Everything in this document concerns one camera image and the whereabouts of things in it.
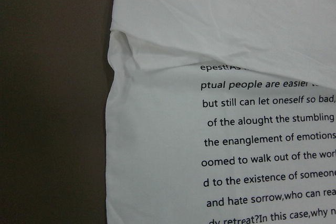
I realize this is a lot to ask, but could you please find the white long-sleeve printed shirt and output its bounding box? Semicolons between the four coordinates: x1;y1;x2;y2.
106;0;335;223

